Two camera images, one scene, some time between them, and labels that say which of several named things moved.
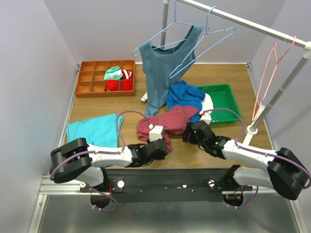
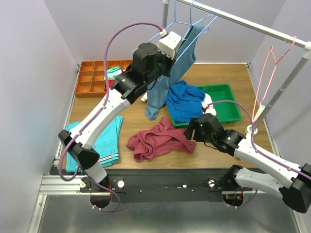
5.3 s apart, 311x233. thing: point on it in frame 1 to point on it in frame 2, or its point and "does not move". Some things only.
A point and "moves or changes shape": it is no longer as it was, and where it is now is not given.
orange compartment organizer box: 90,81 does not move
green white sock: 113,73 does not move
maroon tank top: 173,123 moves or changes shape
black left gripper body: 164,146 to 167,65
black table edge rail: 165,185 does not move
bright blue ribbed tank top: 180,93 does not move
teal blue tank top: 164,67 does not move
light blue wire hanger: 206,31 to 197,22
